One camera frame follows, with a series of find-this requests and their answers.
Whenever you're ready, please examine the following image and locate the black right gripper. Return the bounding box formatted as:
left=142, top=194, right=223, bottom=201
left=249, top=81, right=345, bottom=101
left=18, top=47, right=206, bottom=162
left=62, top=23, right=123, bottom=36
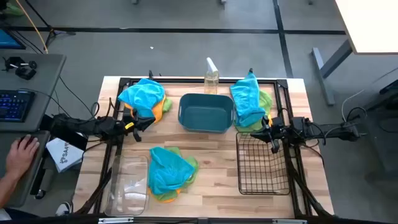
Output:
left=250, top=114, right=294, bottom=155

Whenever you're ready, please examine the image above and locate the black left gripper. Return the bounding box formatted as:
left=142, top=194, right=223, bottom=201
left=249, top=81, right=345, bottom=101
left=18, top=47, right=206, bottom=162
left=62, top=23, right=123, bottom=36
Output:
left=123, top=114, right=157, bottom=142

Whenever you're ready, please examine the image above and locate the blue microfiber towel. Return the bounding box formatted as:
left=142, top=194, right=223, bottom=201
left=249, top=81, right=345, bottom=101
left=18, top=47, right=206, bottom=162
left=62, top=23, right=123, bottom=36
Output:
left=117, top=78, right=166, bottom=119
left=147, top=146, right=196, bottom=196
left=229, top=72, right=267, bottom=128

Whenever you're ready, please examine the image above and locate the person's forearm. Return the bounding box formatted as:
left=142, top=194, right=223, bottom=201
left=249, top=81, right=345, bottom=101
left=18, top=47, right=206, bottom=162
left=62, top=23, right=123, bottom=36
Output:
left=0, top=172, right=20, bottom=210

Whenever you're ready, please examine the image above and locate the green microfiber towel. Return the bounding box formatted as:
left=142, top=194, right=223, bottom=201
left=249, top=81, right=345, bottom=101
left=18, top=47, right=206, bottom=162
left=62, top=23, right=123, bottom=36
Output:
left=161, top=96, right=174, bottom=113
left=152, top=146, right=200, bottom=202
left=233, top=89, right=274, bottom=133

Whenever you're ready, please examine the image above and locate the teal plastic basket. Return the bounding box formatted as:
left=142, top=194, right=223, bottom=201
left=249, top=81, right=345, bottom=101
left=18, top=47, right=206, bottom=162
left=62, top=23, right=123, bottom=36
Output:
left=177, top=92, right=235, bottom=134

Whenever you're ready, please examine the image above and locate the clear plastic bin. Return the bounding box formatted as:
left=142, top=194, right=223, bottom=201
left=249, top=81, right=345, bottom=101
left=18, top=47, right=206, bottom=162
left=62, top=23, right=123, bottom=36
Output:
left=104, top=154, right=150, bottom=218

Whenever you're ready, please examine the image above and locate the black desk support beam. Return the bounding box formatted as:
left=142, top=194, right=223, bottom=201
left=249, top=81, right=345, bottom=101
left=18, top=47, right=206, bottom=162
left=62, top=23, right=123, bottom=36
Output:
left=40, top=114, right=90, bottom=151

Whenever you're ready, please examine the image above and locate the clear spray bottle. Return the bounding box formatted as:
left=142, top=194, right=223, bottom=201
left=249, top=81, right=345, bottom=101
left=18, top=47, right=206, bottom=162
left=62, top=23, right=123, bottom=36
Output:
left=203, top=57, right=220, bottom=95

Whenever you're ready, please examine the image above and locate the grey table leg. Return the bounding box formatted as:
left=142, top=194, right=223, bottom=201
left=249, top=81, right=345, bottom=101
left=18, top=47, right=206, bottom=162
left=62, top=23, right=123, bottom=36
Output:
left=312, top=39, right=354, bottom=106

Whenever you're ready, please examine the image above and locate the person's shoe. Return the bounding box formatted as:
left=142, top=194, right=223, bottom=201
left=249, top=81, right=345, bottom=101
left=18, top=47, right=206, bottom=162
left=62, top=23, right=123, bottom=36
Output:
left=55, top=201, right=74, bottom=217

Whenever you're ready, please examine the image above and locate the grey desk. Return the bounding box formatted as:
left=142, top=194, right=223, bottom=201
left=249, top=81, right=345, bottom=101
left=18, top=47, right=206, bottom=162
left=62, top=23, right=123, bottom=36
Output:
left=0, top=52, right=67, bottom=133

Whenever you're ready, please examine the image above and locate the person's hand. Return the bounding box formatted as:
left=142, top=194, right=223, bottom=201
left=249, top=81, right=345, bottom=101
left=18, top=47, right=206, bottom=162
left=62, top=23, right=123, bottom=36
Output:
left=5, top=134, right=40, bottom=182

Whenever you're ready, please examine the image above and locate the backlit black keyboard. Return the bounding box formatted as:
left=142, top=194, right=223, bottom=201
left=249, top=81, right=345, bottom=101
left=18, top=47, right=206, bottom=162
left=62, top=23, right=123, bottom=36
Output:
left=0, top=89, right=36, bottom=123

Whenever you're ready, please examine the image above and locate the black tripod stand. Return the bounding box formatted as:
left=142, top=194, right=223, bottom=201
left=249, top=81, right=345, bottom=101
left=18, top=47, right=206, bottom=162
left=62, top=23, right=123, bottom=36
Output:
left=24, top=0, right=77, bottom=48

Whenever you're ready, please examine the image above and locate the white table top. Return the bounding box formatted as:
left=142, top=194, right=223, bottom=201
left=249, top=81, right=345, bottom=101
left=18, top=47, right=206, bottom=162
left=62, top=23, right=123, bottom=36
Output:
left=334, top=0, right=398, bottom=55

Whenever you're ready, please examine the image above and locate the computer monitor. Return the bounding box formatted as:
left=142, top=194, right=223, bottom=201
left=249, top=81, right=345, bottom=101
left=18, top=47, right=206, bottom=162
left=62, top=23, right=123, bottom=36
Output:
left=0, top=28, right=27, bottom=50

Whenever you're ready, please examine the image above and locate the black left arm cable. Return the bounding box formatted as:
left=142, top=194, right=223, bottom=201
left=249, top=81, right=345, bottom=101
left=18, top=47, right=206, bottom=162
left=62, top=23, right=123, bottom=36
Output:
left=89, top=98, right=116, bottom=121

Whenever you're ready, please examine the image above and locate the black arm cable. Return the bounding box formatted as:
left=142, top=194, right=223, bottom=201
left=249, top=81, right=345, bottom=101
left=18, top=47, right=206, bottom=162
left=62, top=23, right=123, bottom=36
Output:
left=89, top=98, right=116, bottom=121
left=344, top=106, right=368, bottom=126

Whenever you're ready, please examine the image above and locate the black wire basket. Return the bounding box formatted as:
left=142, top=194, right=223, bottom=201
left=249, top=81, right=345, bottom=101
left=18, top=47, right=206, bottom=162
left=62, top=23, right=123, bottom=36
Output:
left=235, top=131, right=292, bottom=196

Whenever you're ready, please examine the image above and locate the silver metal bracket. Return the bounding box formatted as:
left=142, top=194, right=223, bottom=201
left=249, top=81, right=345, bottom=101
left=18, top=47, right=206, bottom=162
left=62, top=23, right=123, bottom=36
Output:
left=98, top=217, right=134, bottom=224
left=272, top=218, right=308, bottom=224

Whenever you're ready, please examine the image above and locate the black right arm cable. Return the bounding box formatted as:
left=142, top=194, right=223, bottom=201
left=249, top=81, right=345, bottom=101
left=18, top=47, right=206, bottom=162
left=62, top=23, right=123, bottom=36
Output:
left=344, top=106, right=368, bottom=126

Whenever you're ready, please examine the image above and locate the black metal table frame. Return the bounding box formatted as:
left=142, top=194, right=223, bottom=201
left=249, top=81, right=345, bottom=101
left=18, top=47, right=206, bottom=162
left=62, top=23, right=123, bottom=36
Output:
left=73, top=68, right=335, bottom=224

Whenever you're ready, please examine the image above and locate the black clamp mount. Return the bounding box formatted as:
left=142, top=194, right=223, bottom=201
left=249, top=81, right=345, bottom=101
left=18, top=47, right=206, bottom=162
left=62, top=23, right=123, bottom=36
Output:
left=2, top=56, right=38, bottom=81

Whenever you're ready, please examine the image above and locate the yellow cable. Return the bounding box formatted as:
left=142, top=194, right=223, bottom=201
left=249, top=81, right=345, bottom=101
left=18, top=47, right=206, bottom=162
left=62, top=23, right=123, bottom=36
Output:
left=15, top=0, right=49, bottom=54

